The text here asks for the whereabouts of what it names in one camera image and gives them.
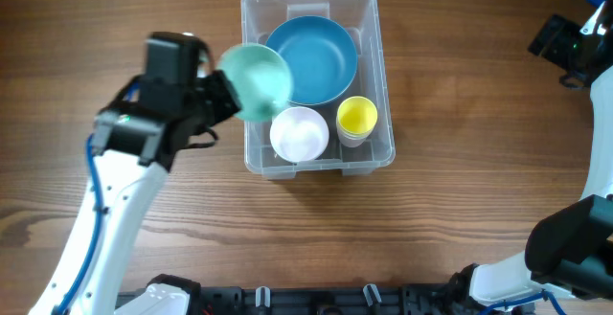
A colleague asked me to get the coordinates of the mint green bowl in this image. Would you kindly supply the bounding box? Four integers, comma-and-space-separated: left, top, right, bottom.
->
218, 43, 293, 122

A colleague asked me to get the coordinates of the pink bowl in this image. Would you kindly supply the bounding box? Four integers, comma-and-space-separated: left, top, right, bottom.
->
269, 106, 329, 163

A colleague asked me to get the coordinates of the dark blue plate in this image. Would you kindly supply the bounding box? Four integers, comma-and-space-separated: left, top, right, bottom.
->
266, 15, 358, 106

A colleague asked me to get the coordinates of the cream cup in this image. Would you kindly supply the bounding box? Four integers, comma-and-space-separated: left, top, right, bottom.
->
336, 124, 373, 142

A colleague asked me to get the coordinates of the yellow cup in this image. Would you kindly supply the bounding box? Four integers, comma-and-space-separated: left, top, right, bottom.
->
336, 96, 378, 136

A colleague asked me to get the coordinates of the pink cup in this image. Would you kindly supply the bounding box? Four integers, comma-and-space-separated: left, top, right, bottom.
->
339, 135, 366, 148

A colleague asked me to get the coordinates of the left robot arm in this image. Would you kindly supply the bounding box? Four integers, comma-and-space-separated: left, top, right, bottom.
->
30, 70, 240, 314

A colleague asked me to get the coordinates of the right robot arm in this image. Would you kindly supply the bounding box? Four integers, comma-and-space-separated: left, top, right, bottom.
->
440, 8, 612, 314

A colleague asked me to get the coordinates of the clear plastic storage bin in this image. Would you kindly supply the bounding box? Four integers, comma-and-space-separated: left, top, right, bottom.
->
240, 0, 396, 179

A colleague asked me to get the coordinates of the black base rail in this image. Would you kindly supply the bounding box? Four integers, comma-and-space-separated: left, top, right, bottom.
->
184, 283, 534, 315

